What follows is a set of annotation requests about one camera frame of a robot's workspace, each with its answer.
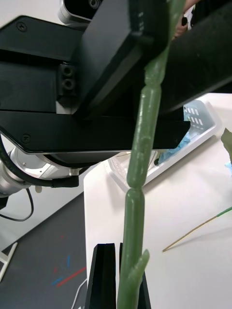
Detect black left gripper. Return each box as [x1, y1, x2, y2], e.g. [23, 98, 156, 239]
[0, 0, 191, 155]

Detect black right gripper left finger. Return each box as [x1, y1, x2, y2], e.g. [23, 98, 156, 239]
[84, 243, 117, 309]

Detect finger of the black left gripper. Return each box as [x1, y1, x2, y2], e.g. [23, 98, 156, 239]
[157, 6, 232, 115]

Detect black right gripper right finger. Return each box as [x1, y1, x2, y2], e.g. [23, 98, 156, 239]
[119, 242, 152, 309]

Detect red rose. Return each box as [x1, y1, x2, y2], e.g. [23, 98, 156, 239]
[117, 0, 187, 309]

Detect person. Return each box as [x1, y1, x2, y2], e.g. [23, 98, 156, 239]
[174, 0, 202, 40]

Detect shallow white box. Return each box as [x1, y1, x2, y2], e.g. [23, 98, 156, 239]
[106, 98, 222, 192]

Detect pale blue flower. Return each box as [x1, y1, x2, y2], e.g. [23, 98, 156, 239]
[157, 100, 206, 168]

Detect blue flower yellow-tipped stem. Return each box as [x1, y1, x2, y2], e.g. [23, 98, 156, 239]
[162, 127, 232, 253]

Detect white cable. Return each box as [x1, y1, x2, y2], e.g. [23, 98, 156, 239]
[71, 277, 88, 309]

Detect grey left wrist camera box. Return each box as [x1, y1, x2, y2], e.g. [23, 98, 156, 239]
[58, 0, 104, 25]

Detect white metal frame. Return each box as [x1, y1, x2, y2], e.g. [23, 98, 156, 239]
[0, 241, 19, 283]

